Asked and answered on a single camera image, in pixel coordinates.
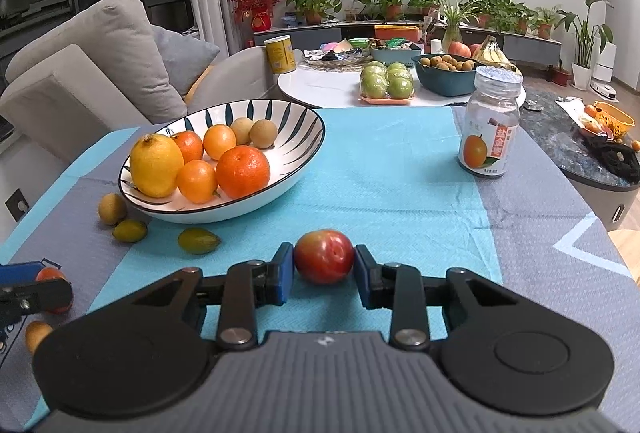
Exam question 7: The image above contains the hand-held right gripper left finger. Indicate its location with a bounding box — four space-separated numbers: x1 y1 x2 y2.
128 242 296 349

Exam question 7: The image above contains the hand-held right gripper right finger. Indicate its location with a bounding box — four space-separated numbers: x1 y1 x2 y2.
353 244 521 349

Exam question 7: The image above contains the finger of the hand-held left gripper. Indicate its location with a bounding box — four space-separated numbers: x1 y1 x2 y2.
0 279 75 315
0 261 49 285

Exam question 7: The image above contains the striped white ceramic bowl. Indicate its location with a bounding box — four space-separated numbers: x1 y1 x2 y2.
118 99 326 225

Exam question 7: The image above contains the large mandarin orange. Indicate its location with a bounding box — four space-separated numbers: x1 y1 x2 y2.
215 145 271 200

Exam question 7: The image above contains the small orange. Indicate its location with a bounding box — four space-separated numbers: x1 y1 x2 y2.
203 124 237 161
176 160 219 204

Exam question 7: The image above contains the round brown fruit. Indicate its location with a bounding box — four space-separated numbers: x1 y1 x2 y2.
249 119 278 149
25 320 54 356
230 117 253 146

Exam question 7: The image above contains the yellow lemon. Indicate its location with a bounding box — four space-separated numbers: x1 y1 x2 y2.
129 134 185 199

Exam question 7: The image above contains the teal bowl of small fruits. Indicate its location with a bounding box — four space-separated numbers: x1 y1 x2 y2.
411 52 479 97

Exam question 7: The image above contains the small green oval fruit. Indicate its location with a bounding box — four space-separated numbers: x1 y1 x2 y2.
178 228 222 256
112 219 148 243

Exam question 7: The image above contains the blue and grey printed tablecloth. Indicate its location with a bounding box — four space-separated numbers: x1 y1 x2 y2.
0 106 640 433

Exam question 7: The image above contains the pink fruit tray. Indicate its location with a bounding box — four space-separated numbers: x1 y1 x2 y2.
358 93 417 106

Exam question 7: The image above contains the white round coffee table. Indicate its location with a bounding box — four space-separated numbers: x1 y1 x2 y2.
277 47 527 110

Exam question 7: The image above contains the glass jar with orange label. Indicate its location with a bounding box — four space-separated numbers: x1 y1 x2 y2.
458 66 524 178

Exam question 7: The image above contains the beige recliner sofa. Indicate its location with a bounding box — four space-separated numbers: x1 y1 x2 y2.
0 0 282 164

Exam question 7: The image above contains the yellow can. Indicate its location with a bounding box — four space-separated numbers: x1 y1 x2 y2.
263 34 298 75

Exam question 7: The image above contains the glass tray of snacks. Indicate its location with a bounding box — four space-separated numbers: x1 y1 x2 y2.
302 47 374 69

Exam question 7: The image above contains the teal storage basket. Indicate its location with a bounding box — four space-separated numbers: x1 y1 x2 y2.
369 40 426 67

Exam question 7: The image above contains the grey cushion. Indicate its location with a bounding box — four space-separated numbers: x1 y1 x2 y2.
150 24 221 97

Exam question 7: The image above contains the dark marble round table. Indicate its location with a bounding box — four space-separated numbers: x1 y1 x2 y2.
519 87 640 232

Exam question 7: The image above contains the orange box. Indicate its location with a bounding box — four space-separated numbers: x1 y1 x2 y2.
373 24 420 42

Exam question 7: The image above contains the bunch of bananas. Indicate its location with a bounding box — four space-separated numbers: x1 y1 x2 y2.
472 35 522 75

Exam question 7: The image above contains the glass vase with plant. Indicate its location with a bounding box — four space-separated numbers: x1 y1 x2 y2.
431 0 482 47

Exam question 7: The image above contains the potted green plant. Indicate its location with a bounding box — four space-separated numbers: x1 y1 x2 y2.
359 0 417 22
499 0 539 36
407 0 444 17
530 5 562 40
286 0 344 25
462 0 502 28

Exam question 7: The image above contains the red berry decoration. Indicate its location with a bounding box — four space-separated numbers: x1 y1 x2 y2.
226 0 292 33

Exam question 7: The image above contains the black cloth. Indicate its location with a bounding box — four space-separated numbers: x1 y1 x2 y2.
581 133 640 187

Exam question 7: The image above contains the small red-brown pot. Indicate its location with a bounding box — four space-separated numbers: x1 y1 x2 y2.
552 60 572 88

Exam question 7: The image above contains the grey television cabinet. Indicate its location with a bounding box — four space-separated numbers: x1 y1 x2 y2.
252 14 564 69

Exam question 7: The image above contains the yellow plastic basket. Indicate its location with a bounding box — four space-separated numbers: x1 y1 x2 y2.
581 100 636 139

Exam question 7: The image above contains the white robot vacuum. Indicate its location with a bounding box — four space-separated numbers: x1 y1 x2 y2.
589 80 624 102

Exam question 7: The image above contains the tall plant in white pot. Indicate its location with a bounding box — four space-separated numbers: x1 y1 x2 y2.
554 0 615 90

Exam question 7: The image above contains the white appliance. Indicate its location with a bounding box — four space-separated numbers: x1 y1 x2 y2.
589 40 616 87

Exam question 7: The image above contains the black wall socket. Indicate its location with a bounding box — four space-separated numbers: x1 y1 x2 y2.
4 188 30 220

